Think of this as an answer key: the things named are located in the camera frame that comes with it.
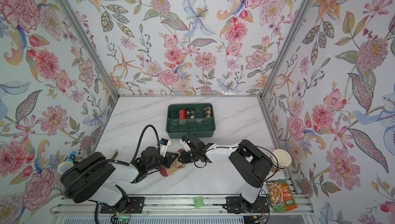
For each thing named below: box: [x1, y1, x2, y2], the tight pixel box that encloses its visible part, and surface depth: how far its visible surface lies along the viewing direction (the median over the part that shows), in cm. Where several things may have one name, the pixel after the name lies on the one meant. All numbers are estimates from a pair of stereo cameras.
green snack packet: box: [267, 179, 298, 213], surface depth 76 cm
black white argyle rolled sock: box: [186, 108, 195, 119], surface depth 106 cm
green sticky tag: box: [193, 196, 205, 208], surface depth 76 cm
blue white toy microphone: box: [57, 151, 77, 175], surface depth 63 cm
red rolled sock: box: [178, 109, 186, 120], surface depth 106 cm
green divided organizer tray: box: [165, 102, 217, 139], surface depth 106 cm
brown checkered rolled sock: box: [203, 106, 213, 119], surface depth 105 cm
